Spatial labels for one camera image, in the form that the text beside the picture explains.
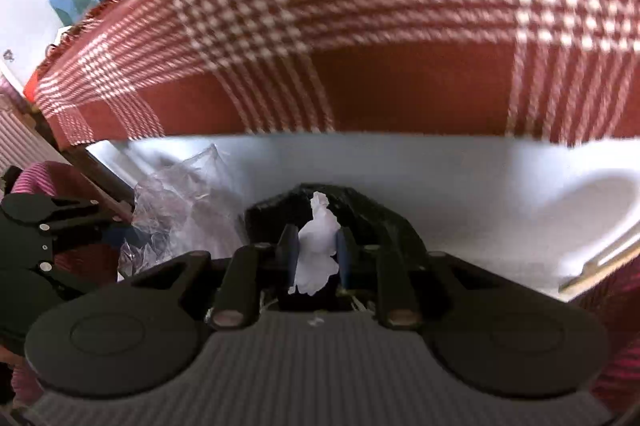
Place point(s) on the white tissue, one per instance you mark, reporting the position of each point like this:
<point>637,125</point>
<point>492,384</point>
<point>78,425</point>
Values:
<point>315,251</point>

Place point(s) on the red plaid tablecloth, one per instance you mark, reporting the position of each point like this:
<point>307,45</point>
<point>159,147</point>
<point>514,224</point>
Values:
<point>375,30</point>

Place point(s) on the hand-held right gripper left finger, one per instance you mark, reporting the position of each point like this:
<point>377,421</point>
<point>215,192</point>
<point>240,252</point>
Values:
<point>289,252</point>

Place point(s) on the dark wooden table leg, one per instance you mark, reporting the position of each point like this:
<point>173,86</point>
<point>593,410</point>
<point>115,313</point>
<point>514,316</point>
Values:
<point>95,176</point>

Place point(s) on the light wooden bar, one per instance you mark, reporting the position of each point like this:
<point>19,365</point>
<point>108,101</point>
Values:
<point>600,266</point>

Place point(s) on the black trash bag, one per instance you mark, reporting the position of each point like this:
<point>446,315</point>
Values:
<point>370,216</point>

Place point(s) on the person's pink striped pants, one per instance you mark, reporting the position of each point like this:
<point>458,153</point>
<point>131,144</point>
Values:
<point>615,331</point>

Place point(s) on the white radiator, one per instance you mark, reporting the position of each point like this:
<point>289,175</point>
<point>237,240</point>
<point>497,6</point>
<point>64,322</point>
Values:
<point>20,140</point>

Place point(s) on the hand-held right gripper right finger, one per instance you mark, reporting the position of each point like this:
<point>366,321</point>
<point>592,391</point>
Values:
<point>344,257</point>

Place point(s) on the clear plastic bag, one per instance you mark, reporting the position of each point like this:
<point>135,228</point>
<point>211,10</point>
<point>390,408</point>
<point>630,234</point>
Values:
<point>175,216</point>

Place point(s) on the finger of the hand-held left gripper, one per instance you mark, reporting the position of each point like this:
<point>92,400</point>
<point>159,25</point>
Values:
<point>70,282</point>
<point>75,211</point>

